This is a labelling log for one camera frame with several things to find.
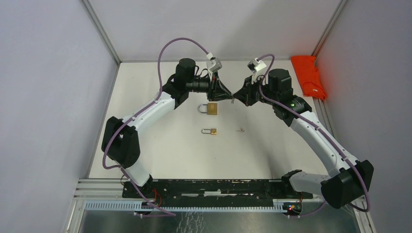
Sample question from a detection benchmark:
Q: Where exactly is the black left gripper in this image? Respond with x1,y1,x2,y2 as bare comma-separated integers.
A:
186,71,233,102

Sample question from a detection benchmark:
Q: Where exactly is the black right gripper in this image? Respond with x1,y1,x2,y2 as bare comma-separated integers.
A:
233,74,278,107

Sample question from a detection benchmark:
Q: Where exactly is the large brass padlock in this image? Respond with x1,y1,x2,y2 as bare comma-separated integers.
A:
197,102,218,116

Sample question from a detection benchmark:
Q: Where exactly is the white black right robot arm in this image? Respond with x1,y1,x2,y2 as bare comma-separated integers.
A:
233,68,374,212

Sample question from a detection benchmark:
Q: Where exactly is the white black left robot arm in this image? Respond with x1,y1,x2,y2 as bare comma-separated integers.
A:
101,57,232,198

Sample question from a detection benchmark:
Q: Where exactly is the small brass padlock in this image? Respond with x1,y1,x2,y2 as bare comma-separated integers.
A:
201,128,217,135

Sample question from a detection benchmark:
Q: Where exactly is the orange folded cloth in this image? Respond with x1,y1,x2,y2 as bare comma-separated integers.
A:
291,55,327,100

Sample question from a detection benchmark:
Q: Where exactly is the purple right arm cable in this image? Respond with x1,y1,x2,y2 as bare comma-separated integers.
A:
256,53,371,218

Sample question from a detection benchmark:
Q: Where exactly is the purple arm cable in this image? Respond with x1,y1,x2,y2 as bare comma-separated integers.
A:
256,53,371,218
102,37,210,218

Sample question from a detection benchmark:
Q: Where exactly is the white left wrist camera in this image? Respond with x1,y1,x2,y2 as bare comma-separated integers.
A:
206,52,223,79

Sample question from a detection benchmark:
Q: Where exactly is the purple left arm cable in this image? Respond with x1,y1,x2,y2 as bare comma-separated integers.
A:
102,37,210,218

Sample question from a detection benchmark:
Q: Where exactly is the aluminium corner frame rail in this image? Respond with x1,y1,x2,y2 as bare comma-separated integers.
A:
311,0,350,57

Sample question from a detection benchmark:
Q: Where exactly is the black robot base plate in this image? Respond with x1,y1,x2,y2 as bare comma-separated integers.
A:
122,179,313,208

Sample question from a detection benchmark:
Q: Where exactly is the white slotted cable duct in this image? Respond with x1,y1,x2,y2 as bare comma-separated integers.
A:
84,200,292,213

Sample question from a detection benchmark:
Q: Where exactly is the left aluminium frame rail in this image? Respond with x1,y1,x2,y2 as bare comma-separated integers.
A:
81,0,121,66

